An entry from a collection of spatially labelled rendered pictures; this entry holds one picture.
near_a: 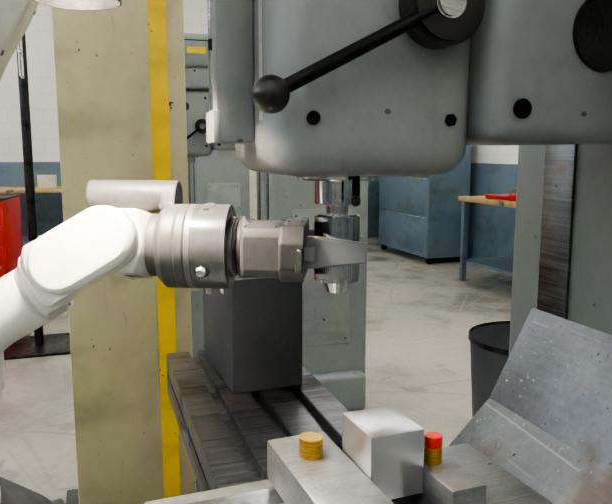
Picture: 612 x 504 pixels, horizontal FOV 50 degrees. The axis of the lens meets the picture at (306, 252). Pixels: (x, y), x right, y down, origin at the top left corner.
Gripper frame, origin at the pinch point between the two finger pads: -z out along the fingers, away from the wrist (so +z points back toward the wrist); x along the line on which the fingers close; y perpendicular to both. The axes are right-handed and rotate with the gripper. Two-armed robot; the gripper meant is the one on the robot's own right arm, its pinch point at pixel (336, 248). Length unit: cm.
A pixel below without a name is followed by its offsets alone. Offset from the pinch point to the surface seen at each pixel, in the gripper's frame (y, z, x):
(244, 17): -22.0, 8.8, -5.4
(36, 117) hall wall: -49, 406, 808
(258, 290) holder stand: 12.0, 12.5, 34.4
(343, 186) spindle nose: -6.6, -0.6, -2.3
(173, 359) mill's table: 29, 30, 50
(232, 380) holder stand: 26.5, 16.5, 32.9
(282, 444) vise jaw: 17.6, 4.8, -8.8
